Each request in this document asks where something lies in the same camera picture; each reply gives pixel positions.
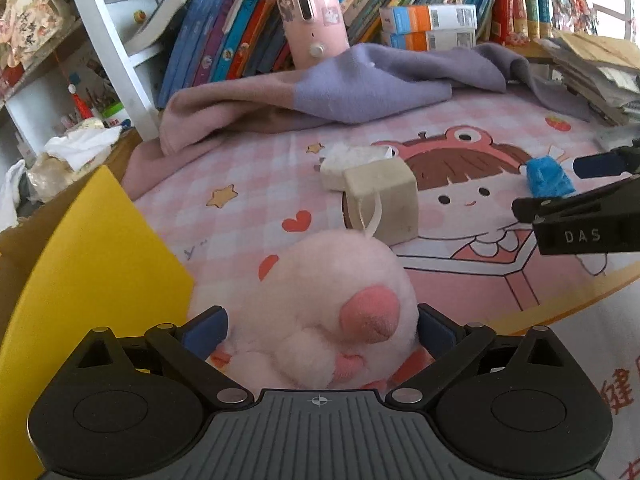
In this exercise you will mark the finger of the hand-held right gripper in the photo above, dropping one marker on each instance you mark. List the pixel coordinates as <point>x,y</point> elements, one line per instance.
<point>575,202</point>
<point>600,164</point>

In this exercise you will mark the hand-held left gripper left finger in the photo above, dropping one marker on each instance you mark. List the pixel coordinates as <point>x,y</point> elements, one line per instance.
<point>205,333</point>

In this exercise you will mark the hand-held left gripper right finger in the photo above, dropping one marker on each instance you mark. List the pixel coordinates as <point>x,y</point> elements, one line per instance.
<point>436,334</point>

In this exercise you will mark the blue plastic cover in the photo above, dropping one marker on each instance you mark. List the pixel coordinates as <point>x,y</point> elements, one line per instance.
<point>547,177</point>

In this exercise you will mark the pink plush pig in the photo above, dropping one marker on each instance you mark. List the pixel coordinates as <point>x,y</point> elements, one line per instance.
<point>325,280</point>

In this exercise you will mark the yellow cardboard box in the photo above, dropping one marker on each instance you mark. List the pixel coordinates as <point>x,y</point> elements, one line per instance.
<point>75,260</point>

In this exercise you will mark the stack of papers and envelopes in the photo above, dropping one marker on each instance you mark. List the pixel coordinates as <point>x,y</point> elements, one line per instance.
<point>590,70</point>

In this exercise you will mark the beige cube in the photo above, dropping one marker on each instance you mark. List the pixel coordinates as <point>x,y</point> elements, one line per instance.
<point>395,200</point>

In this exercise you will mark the pink checked tablecloth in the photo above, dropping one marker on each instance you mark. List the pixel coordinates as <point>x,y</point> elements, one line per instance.
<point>250,170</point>

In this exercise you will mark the row of red books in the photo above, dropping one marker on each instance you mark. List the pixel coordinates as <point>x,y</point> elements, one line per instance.
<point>517,5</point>

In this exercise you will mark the white tissue packet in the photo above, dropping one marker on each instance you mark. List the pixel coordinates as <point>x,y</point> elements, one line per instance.
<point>345,160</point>

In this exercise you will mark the orange and white carton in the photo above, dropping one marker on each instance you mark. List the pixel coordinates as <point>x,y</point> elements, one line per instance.
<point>430,17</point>
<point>430,40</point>

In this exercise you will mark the crumpled white paper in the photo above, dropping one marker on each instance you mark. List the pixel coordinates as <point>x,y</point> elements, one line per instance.
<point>75,152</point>

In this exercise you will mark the purple and pink blanket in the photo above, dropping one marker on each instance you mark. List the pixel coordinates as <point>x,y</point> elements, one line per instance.
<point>375,80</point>

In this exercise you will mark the white plastic bag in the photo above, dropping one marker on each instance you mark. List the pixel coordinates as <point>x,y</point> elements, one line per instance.
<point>11,195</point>

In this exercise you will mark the row of colourful books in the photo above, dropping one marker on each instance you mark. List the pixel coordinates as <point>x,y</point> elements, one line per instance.
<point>240,35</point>

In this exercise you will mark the pink cylindrical device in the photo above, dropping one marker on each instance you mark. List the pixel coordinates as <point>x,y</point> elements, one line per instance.
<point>310,35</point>

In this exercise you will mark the white bookshelf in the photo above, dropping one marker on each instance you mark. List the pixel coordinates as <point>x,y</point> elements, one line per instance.
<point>105,35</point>

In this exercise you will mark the thick white book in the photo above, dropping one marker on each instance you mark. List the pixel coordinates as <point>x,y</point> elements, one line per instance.
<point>160,20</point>

